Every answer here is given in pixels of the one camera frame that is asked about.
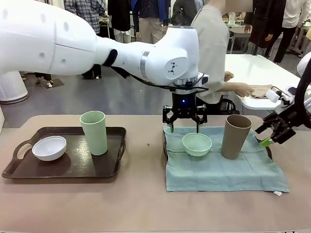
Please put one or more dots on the white round pedestal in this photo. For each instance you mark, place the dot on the white round pedestal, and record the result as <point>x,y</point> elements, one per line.
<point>12,87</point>

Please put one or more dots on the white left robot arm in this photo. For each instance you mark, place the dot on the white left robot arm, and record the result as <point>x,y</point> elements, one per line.
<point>48,36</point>

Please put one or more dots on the person's right forearm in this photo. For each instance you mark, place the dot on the person's right forearm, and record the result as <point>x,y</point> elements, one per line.
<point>230,87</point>

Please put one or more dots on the grey background desk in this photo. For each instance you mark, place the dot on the grey background desk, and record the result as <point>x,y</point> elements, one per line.
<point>239,36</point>

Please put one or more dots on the bystander in red plaid shirt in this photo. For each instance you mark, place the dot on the bystander in red plaid shirt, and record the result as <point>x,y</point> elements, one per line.
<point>45,77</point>

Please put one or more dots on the white side panel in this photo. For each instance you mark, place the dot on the white side panel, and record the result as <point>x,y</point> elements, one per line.
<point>1,121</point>

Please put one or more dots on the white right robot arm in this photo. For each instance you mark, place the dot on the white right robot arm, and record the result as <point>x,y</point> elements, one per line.
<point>306,65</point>

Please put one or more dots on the pale green bowl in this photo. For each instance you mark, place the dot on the pale green bowl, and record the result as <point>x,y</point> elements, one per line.
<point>194,151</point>

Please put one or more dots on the blue-green cloth mat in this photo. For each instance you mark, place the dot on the blue-green cloth mat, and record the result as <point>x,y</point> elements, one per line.
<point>218,174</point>

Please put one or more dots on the person's right hand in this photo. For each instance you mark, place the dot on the person's right hand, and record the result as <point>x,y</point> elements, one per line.
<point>245,90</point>

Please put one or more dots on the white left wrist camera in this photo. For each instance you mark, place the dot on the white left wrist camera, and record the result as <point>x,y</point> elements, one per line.
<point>204,78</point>

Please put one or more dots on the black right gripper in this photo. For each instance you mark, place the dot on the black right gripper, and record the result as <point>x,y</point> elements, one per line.
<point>288,116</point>

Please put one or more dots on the black office chair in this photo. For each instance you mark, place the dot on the black office chair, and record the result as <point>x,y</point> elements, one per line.
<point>229,106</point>

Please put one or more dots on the black floor plate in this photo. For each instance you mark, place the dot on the black floor plate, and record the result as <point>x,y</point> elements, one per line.
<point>56,83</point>

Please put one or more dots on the pale green tall cup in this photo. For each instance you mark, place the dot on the pale green tall cup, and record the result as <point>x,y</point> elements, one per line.
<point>96,138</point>

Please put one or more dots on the bystander in blue jacket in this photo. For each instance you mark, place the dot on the bystander in blue jacket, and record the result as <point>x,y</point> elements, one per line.
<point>150,24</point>

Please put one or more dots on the white bowl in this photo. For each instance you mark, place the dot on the white bowl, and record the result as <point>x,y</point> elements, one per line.
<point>48,155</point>

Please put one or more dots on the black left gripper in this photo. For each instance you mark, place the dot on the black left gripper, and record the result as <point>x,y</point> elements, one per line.
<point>183,106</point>

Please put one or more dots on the person's left hand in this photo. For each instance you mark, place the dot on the person's left hand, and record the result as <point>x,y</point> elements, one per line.
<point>228,76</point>

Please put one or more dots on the person in cream shirt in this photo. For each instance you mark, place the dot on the person in cream shirt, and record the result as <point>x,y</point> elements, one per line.
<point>209,48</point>

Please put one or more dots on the bystander in white shirt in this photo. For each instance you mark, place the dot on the bystander in white shirt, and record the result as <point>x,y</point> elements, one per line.
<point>295,14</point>

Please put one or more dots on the bystander in dark coat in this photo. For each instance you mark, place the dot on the bystander in dark coat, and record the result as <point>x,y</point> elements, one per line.
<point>264,24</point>

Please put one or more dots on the bystander in blue plaid shirt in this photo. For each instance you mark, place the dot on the bystander in blue plaid shirt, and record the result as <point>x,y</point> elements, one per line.
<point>82,14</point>

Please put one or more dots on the bystander in dark jacket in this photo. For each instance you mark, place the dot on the bystander in dark jacket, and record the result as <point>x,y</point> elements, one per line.
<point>121,14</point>

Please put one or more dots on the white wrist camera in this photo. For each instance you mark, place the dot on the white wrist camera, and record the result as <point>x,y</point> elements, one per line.
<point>273,95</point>
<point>204,78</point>

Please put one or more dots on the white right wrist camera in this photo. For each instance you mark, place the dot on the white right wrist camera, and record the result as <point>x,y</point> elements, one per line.
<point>273,95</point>

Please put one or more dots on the brown tall cup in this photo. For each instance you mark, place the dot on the brown tall cup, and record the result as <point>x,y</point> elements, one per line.
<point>233,145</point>

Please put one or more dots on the bystander in black with backpack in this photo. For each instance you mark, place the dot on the bystander in black with backpack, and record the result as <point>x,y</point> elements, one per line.
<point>182,12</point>

